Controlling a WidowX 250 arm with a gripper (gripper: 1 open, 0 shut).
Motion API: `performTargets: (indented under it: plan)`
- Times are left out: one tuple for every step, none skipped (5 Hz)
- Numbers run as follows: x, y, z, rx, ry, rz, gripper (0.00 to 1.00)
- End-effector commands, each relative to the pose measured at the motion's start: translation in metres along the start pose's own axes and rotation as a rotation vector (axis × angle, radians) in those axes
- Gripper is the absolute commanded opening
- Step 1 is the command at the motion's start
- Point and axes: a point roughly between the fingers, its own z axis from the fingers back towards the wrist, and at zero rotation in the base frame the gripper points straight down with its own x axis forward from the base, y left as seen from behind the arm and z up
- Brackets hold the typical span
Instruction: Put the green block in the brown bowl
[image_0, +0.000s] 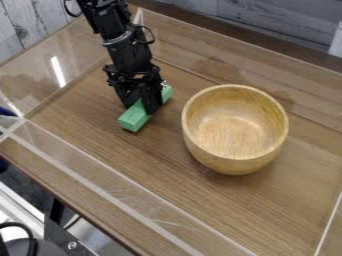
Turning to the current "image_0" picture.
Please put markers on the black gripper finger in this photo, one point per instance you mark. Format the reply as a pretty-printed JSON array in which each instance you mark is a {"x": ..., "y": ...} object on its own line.
[
  {"x": 151, "y": 97},
  {"x": 129, "y": 93}
]

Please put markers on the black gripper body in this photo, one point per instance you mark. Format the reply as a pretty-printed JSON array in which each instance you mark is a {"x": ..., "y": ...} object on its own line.
[{"x": 131, "y": 73}]

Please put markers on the green rectangular block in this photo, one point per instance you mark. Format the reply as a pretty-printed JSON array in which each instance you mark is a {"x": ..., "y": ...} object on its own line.
[{"x": 135, "y": 116}]

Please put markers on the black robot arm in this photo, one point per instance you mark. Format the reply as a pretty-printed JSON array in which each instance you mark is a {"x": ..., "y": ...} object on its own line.
[{"x": 109, "y": 17}]

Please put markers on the light wooden bowl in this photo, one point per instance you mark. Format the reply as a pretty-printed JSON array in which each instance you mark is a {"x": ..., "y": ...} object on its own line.
[{"x": 234, "y": 127}]

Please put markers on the black table leg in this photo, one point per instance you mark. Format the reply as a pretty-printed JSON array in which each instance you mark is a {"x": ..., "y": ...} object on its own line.
[{"x": 56, "y": 211}]

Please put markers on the clear acrylic tray enclosure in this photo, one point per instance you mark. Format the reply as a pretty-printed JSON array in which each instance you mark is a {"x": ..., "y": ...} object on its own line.
[{"x": 134, "y": 182}]

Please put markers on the black metal bracket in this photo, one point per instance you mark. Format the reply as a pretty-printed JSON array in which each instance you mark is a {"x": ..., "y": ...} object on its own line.
[{"x": 63, "y": 244}]

